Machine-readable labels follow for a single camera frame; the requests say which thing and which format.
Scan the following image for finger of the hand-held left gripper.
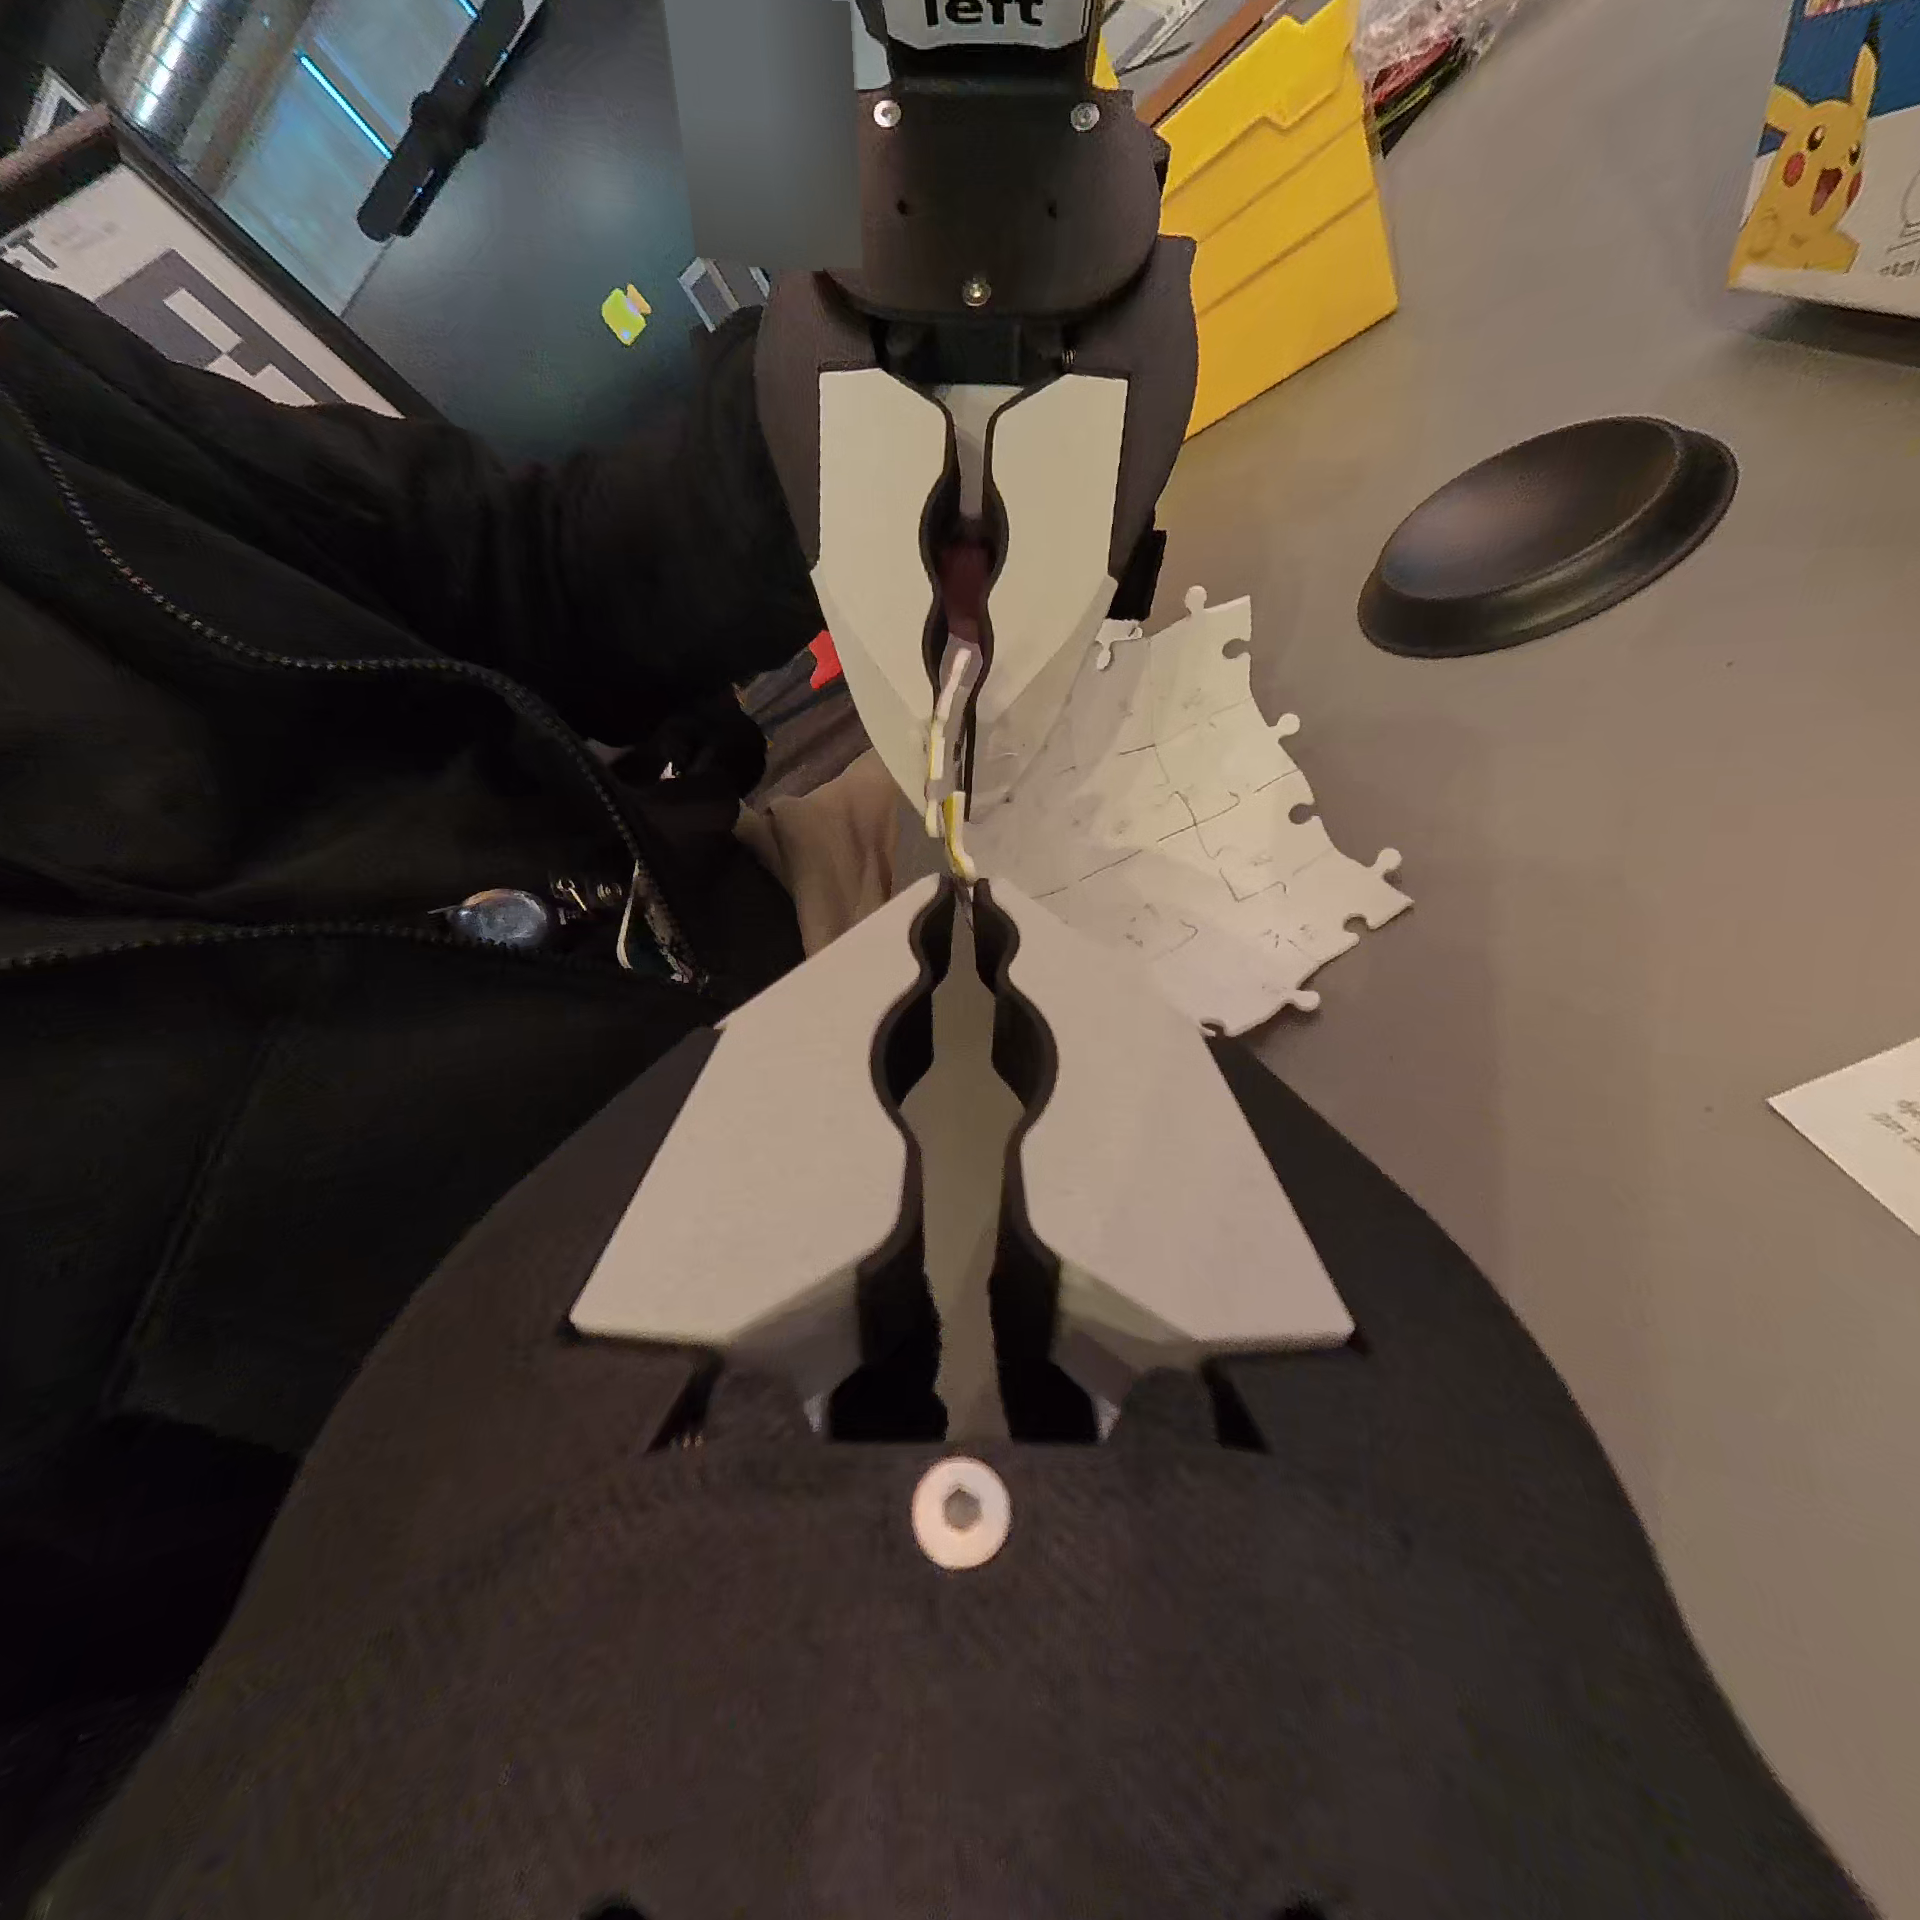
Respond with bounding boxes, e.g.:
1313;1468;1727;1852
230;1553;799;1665
965;375;1134;822
817;373;957;820

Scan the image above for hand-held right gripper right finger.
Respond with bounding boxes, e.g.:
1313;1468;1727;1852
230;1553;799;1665
973;877;1355;1430

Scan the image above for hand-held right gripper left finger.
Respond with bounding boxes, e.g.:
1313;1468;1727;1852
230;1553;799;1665
569;875;957;1430

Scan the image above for person's left forearm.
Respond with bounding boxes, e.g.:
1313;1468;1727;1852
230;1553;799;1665
451;308;821;753

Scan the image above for joined white puzzle sheet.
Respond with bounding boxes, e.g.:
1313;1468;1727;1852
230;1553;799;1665
973;590;1416;1041

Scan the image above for badge card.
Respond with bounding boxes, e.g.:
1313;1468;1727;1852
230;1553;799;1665
614;863;711;987

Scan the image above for yellow plastic box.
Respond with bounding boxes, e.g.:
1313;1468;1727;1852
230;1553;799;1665
1103;0;1400;440

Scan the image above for person's beige trouser leg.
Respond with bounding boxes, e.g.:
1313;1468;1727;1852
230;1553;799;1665
734;757;939;964

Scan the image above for metal badge reel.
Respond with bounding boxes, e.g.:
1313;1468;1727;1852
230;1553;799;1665
431;877;626;954

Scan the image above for clear plastic bags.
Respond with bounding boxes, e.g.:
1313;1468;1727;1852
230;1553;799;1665
1351;0;1520;152

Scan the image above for black round desk cap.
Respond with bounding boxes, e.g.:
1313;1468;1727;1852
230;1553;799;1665
1357;418;1741;661

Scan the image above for person's black jacket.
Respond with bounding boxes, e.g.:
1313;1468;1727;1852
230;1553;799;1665
0;269;811;1864

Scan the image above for white paper sheet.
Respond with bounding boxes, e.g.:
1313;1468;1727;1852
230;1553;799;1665
1768;1037;1920;1241

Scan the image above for black and white sign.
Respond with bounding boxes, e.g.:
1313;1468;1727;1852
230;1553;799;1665
0;150;404;426

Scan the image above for cartoon printed box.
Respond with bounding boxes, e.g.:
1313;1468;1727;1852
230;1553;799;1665
1725;0;1920;322

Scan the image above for grey metal frame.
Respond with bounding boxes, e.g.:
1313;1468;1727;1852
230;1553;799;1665
679;259;776;336

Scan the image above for black bar handle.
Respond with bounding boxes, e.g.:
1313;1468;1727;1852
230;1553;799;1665
356;0;545;243

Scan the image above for silver duct pipe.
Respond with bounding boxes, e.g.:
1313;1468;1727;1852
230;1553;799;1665
96;0;301;139

